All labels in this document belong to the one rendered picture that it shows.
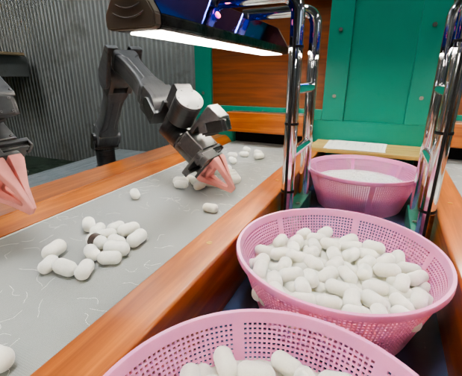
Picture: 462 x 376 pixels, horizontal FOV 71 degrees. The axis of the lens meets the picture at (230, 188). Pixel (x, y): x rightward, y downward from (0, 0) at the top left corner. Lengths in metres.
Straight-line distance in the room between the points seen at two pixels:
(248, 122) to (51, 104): 3.51
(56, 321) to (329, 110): 0.99
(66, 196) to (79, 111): 3.48
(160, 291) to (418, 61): 0.98
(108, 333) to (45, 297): 0.14
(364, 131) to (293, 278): 0.79
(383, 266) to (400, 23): 0.82
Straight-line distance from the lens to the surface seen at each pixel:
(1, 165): 0.52
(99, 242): 0.51
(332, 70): 1.16
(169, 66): 3.38
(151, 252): 0.50
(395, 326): 0.39
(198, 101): 0.67
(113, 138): 1.14
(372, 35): 1.16
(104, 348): 0.33
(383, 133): 1.16
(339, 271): 0.46
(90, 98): 4.02
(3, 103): 0.50
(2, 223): 0.65
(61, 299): 0.44
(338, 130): 1.17
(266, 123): 1.16
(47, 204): 0.69
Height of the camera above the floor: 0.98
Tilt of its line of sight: 19 degrees down
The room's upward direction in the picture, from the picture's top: straight up
